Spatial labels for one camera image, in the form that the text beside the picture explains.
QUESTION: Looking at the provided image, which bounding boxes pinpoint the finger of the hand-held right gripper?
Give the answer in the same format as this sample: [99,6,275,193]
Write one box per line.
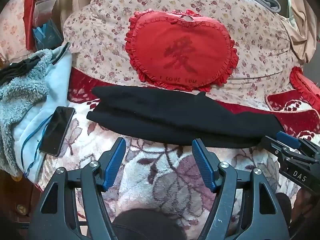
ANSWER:
[276,131,320,155]
[261,135,304,164]

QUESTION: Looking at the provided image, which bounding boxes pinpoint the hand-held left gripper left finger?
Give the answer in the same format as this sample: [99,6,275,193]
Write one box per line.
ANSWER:
[29,137,127,240]

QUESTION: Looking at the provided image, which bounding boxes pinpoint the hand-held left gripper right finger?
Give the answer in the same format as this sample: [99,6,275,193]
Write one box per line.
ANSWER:
[192,138,292,240]

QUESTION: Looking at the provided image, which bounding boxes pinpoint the black pants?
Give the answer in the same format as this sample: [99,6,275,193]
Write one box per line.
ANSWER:
[86,85,285,148]

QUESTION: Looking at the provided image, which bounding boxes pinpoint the red and white plush blanket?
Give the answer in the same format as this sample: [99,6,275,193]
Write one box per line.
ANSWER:
[32,67,320,240]

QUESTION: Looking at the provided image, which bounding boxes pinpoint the red frilled pillow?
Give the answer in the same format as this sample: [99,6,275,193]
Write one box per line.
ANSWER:
[289,66,320,110]

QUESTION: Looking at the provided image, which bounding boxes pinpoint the black smartphone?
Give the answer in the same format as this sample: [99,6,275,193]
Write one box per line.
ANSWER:
[39,106,76,157]

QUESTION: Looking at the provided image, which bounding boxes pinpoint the light blue fleece jacket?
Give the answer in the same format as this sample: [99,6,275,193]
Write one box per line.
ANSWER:
[0,46,73,183]

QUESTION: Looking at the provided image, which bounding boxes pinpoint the beige cloth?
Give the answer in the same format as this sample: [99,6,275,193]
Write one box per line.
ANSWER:
[281,0,318,63]

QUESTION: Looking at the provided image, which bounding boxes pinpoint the wooden furniture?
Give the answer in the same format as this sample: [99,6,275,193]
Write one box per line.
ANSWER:
[0,170,48,220]

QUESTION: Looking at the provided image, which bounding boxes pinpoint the red heart-shaped pillow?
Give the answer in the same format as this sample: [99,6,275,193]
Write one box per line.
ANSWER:
[124,9,239,92]

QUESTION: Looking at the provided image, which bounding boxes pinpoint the floral print quilt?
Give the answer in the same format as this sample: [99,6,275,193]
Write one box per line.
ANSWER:
[62,0,304,110]

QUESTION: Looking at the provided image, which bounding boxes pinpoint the black cloth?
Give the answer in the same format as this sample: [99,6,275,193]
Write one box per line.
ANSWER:
[0,57,42,85]

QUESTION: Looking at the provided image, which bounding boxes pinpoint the grey cloth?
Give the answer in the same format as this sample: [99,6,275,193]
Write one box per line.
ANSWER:
[236,0,282,13]

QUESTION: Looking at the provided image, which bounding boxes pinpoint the blue bag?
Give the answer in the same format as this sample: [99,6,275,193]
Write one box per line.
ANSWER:
[32,21,64,53]

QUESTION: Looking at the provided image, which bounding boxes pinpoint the clear plastic bag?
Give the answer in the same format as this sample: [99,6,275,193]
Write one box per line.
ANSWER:
[32,0,58,28]

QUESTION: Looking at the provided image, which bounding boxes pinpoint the floral print pillow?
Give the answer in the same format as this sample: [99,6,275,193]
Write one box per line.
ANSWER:
[0,0,33,63]

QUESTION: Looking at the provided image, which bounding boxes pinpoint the red cloth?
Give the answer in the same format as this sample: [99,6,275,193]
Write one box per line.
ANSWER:
[24,0,38,50]

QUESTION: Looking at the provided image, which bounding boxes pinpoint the thin blue cable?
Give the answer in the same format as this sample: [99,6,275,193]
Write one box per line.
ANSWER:
[21,112,55,178]

